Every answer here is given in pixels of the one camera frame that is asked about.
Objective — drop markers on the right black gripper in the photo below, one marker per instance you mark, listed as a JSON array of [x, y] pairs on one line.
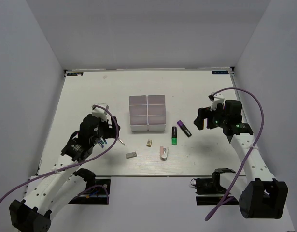
[[204, 113]]

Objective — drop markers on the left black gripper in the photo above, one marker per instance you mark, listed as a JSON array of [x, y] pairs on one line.
[[111, 132]]

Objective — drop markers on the purple highlighter marker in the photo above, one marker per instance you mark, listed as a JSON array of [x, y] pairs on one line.
[[183, 127]]

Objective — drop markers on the green highlighter marker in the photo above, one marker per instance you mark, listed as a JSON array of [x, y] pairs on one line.
[[174, 135]]

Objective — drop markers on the pink white stapler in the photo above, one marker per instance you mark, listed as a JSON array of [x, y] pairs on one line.
[[164, 153]]

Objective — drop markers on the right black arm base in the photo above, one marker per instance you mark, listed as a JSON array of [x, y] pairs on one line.
[[208, 190]]

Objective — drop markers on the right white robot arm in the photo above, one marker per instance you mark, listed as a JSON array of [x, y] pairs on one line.
[[259, 193]]

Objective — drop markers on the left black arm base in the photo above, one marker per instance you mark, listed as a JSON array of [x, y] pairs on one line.
[[97, 189]]

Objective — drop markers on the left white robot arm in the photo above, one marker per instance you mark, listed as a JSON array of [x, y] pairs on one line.
[[59, 186]]

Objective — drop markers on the grey eraser block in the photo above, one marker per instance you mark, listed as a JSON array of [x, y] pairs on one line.
[[131, 155]]

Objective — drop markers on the right corner label sticker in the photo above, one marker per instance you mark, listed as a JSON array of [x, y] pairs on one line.
[[220, 72]]

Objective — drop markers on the corner label sticker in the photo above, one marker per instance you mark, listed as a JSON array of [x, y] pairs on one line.
[[220, 72], [75, 74]]

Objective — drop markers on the left white divided container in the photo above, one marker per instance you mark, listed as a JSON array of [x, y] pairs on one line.
[[138, 113]]

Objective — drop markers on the white divided container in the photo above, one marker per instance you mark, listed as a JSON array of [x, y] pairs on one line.
[[156, 106], [138, 113]]

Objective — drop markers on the yellow eraser with barcode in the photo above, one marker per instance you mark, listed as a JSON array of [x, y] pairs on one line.
[[149, 143]]

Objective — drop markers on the left corner label sticker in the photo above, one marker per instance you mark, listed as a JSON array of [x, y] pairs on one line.
[[75, 74]]

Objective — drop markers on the right white divided container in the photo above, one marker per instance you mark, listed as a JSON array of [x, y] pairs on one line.
[[156, 106]]

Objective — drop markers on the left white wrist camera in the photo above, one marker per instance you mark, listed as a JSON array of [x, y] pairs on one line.
[[99, 112]]

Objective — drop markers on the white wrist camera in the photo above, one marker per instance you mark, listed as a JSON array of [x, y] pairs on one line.
[[216, 99], [99, 112]]

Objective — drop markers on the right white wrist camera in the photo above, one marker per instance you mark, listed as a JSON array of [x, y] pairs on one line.
[[216, 99]]

